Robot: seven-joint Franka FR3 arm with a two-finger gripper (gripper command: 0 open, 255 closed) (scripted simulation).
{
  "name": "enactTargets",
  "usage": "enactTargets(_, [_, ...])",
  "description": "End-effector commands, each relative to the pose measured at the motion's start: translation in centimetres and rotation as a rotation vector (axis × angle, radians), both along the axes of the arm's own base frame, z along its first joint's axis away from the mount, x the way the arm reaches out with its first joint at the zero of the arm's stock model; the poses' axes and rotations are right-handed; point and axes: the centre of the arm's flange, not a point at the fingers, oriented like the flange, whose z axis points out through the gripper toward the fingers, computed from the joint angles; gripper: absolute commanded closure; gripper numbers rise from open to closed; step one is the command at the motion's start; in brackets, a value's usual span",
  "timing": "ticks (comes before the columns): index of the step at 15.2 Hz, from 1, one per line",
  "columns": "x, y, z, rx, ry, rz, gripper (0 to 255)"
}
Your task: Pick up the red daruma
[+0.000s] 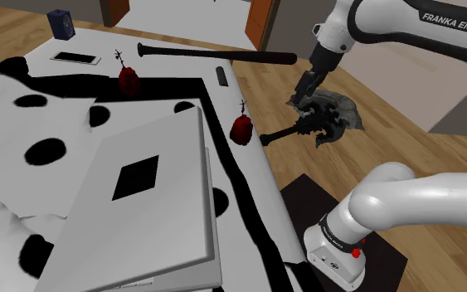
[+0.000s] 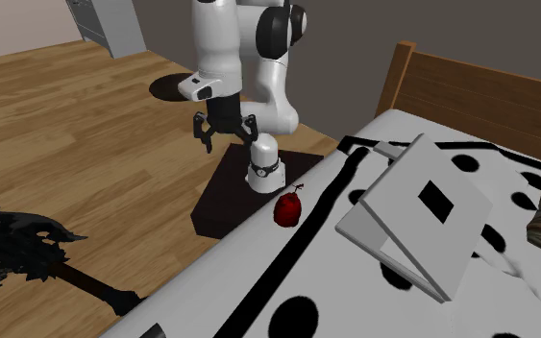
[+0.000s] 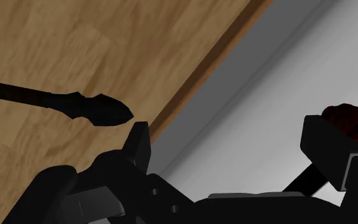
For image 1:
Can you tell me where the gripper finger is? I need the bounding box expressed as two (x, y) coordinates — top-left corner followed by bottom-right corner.
(310, 73), (328, 98)
(293, 70), (319, 105)

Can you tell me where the black and grey crumpled object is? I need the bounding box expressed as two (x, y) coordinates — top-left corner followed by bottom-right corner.
(258, 89), (366, 149)

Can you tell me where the dark red fruit with stem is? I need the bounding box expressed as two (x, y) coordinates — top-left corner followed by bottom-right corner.
(114, 48), (143, 97)
(228, 99), (255, 147)

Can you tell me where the small black remote control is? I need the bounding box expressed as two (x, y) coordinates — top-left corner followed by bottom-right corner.
(215, 66), (230, 88)

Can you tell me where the black baseball bat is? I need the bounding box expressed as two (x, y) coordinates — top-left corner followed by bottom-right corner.
(136, 41), (299, 66)

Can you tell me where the dark robot stand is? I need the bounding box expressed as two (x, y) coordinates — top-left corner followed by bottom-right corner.
(279, 173), (409, 292)

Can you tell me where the grey closed laptop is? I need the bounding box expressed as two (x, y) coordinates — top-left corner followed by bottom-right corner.
(33, 105), (224, 292)

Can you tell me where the white phone with black screen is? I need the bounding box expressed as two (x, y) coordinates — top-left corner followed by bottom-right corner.
(49, 51), (102, 66)

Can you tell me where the dark blue box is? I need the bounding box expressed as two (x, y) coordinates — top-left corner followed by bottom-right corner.
(46, 8), (77, 41)

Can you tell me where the brown wooden door frame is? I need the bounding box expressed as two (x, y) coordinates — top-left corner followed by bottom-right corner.
(99, 0), (280, 52)

